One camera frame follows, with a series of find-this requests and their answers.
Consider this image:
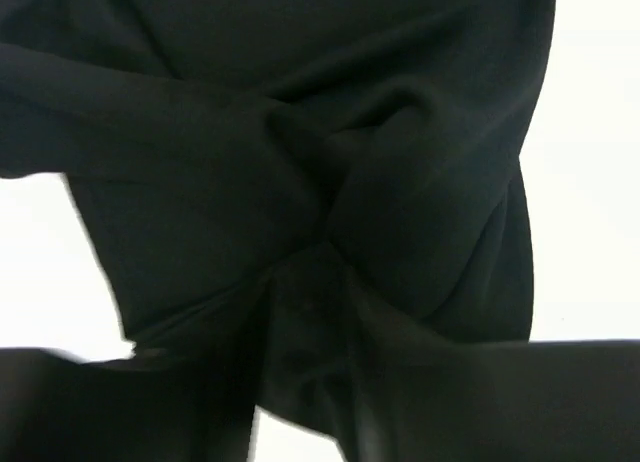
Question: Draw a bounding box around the black tank top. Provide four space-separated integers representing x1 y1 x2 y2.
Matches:
1 0 555 432

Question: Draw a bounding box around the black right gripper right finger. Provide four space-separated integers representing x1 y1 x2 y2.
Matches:
349 339 639 461

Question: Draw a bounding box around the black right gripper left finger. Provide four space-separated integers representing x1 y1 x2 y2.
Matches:
1 348 255 462

